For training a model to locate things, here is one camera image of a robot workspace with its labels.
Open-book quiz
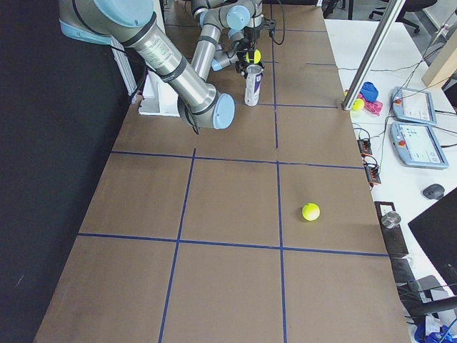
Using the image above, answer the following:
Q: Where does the aluminium frame post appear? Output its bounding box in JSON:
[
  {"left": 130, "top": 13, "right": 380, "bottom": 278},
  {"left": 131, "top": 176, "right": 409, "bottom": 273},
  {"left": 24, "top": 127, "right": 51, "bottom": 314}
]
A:
[{"left": 341, "top": 0, "right": 406, "bottom": 111}]

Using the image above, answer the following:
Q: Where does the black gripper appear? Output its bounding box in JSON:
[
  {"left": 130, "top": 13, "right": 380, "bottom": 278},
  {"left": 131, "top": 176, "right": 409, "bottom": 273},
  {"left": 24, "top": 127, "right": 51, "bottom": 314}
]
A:
[{"left": 244, "top": 26, "right": 260, "bottom": 50}]

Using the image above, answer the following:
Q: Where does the black computer monitor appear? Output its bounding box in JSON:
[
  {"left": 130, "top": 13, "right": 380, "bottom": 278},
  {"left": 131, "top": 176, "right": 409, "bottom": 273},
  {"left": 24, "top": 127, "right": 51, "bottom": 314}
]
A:
[{"left": 408, "top": 189, "right": 457, "bottom": 292}]

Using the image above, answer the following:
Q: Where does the yellow tennis ball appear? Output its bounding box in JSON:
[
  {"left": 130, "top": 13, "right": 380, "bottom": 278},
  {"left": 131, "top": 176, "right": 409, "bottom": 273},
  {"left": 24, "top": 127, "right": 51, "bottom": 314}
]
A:
[
  {"left": 301, "top": 203, "right": 321, "bottom": 222},
  {"left": 244, "top": 49, "right": 261, "bottom": 64}
]

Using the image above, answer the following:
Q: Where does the teach pendant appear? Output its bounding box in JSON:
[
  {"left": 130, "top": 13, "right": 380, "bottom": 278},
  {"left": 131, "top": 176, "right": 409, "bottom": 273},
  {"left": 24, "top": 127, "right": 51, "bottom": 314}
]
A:
[
  {"left": 390, "top": 122, "right": 449, "bottom": 169},
  {"left": 391, "top": 86, "right": 437, "bottom": 126}
]

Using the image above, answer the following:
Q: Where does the orange connector block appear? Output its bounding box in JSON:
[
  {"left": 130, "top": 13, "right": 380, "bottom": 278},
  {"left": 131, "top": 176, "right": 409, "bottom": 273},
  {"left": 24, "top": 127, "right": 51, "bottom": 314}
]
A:
[
  {"left": 357, "top": 138, "right": 373, "bottom": 156},
  {"left": 363, "top": 162, "right": 381, "bottom": 187}
]

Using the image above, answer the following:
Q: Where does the pink cloth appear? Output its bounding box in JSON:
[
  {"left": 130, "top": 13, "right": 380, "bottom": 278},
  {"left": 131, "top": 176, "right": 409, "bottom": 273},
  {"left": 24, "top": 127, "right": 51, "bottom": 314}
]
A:
[{"left": 358, "top": 93, "right": 383, "bottom": 116}]

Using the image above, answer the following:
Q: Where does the Wilson tennis ball can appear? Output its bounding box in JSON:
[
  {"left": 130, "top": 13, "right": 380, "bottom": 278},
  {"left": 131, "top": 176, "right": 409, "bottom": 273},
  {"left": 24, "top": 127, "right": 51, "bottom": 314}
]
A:
[{"left": 244, "top": 64, "right": 263, "bottom": 106}]

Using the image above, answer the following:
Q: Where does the lower teach pendant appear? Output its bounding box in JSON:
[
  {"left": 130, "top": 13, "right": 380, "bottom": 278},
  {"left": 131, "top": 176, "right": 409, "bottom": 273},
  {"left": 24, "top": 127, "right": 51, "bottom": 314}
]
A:
[{"left": 390, "top": 122, "right": 449, "bottom": 169}]

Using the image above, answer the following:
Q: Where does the blue cloth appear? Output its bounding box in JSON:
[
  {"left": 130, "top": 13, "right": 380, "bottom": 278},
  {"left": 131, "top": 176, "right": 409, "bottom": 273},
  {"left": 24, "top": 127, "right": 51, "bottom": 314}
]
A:
[{"left": 360, "top": 81, "right": 378, "bottom": 103}]

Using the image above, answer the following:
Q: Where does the tennis ball beside cloth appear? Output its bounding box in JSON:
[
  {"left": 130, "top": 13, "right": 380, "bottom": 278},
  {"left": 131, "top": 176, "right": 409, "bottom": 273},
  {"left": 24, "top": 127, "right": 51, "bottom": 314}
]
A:
[{"left": 351, "top": 98, "right": 365, "bottom": 111}]

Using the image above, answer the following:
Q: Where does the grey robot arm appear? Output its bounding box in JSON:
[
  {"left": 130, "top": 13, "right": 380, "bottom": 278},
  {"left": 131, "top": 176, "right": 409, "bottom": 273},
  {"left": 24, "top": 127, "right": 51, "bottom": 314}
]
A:
[
  {"left": 59, "top": 1, "right": 261, "bottom": 130},
  {"left": 191, "top": 1, "right": 263, "bottom": 80}
]

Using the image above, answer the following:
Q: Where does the black computer mouse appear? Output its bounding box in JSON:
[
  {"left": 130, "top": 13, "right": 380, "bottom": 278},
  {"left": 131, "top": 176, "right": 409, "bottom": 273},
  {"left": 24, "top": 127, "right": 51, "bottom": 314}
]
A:
[{"left": 422, "top": 184, "right": 445, "bottom": 200}]

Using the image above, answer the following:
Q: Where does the upper teach pendant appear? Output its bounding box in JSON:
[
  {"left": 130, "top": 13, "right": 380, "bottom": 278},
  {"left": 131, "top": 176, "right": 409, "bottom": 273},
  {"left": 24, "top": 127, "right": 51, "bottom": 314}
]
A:
[{"left": 391, "top": 86, "right": 437, "bottom": 126}]

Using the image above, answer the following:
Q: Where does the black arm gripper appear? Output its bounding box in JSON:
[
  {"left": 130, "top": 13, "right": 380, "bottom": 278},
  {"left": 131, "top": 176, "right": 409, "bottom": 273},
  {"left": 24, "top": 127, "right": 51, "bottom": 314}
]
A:
[{"left": 234, "top": 39, "right": 250, "bottom": 71}]

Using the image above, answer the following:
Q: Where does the small metal cup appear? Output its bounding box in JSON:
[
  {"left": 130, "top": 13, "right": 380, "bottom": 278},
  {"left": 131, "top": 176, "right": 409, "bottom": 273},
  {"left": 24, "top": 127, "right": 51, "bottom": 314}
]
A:
[{"left": 381, "top": 211, "right": 401, "bottom": 229}]

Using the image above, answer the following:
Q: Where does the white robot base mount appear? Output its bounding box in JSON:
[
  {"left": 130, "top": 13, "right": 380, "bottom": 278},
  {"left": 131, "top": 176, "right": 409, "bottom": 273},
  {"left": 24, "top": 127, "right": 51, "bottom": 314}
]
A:
[{"left": 139, "top": 71, "right": 179, "bottom": 117}]

